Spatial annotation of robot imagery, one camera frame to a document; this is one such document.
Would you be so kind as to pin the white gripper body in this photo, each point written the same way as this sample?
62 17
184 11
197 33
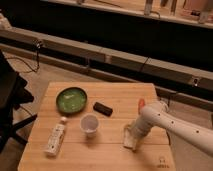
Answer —
139 129

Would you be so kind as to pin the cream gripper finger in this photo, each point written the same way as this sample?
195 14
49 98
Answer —
134 143

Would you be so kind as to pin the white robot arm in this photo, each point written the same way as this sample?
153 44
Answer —
156 114

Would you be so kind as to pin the orange carrot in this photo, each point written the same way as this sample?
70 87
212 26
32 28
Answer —
141 104

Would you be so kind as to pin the black rectangular block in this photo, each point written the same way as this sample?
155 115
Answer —
107 111

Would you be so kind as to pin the green plate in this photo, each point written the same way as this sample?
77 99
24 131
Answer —
71 100

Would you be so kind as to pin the white tube bottle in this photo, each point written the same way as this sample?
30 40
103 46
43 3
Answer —
56 137

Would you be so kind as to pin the black office chair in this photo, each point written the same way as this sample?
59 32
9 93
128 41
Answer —
12 95

